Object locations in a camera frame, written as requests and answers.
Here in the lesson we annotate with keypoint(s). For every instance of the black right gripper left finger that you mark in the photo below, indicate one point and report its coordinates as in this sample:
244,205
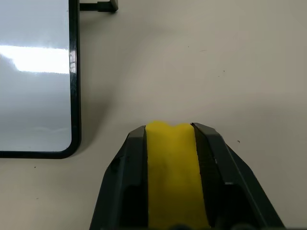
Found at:
124,182

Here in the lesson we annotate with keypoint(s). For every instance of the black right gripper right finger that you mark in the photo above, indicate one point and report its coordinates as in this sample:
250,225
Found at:
230,187

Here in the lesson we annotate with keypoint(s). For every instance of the yellow and black eraser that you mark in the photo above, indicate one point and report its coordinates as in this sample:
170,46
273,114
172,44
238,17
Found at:
173,172

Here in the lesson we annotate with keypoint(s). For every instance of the black-framed tabletop whiteboard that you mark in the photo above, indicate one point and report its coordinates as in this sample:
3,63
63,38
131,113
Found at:
33,100

